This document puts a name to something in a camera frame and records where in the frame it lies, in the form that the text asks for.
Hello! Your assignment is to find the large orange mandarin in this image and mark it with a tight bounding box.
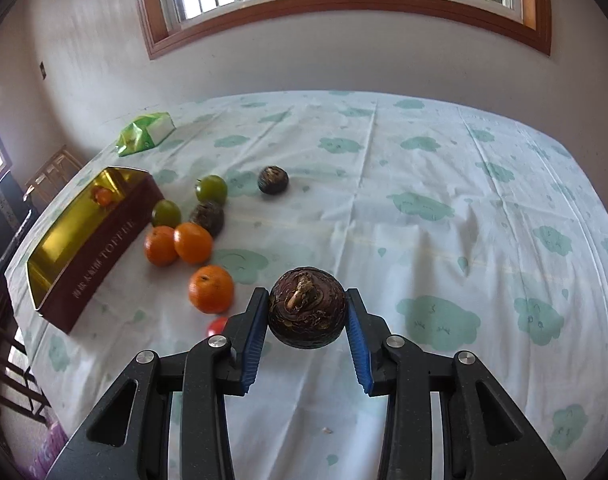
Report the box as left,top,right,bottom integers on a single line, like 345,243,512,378
188,266,234,314

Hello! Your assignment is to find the large dark water chestnut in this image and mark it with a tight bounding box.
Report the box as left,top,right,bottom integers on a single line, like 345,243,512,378
267,266,347,350

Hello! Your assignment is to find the green tomato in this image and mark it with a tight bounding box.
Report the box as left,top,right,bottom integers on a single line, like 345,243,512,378
151,200,182,229
195,174,228,206

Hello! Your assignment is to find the dark wooden chair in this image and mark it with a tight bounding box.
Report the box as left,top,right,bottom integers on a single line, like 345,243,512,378
0,206,50,426

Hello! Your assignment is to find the cloud-print white tablecloth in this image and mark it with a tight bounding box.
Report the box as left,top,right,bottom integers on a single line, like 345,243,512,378
6,91,608,479

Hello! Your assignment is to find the maroon gold toffee tin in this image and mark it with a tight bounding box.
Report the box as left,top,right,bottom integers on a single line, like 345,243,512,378
27,167,163,334

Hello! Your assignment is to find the small red tomato in tin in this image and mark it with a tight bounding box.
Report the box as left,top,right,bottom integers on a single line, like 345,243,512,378
91,185,115,208

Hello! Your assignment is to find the light wooden chair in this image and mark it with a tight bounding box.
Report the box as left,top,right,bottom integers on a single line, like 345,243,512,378
24,145,83,211

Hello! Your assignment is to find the green tissue pack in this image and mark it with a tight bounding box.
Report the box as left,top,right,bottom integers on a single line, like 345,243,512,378
115,112,175,157

